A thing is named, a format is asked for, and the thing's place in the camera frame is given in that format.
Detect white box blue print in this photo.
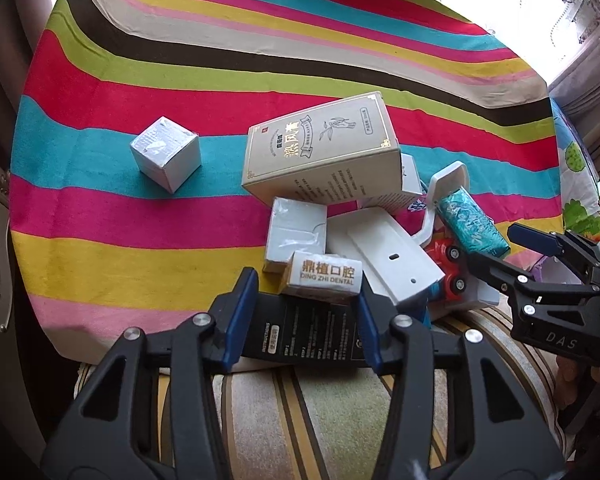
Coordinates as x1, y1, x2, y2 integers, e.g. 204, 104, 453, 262
357, 154, 426, 212

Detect beige striped cushion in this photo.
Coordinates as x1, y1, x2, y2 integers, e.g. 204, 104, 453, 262
75, 305, 576, 480

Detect teal tissue packet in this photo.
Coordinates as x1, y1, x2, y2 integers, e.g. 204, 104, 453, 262
439, 186, 511, 257

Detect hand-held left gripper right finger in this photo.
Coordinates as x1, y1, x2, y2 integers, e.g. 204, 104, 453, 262
356, 280, 568, 480

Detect white plastic hook bracket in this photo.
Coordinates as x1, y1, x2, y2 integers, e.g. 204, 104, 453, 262
412, 161, 470, 251

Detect red toy car blue scoop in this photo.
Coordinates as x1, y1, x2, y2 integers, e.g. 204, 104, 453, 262
422, 230, 481, 311

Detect white cube box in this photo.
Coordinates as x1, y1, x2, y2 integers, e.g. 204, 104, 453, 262
129, 116, 202, 194

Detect patterned curtain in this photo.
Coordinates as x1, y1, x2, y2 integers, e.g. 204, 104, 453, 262
545, 0, 600, 116

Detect large beige box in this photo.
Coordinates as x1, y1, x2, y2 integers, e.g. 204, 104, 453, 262
241, 91, 405, 207

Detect white flat plastic plate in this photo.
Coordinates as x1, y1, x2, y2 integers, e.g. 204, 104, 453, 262
326, 206, 446, 307

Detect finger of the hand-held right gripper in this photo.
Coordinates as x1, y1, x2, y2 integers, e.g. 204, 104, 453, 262
457, 247, 537, 311
506, 223, 600, 283

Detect black box with white print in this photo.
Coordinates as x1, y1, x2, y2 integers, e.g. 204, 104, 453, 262
215, 291, 433, 377

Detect plain white box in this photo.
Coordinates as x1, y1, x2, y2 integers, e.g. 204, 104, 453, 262
262, 196, 329, 275

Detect colourful striped blanket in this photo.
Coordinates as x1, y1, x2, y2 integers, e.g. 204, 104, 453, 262
7, 0, 563, 356

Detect small white box orange print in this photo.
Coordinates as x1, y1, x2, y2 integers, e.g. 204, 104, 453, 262
280, 250, 365, 305

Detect cartoon printed cloth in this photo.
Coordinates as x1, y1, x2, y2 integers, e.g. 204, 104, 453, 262
550, 97, 600, 261

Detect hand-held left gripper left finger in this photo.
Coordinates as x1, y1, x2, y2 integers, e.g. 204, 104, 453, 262
40, 266, 261, 480

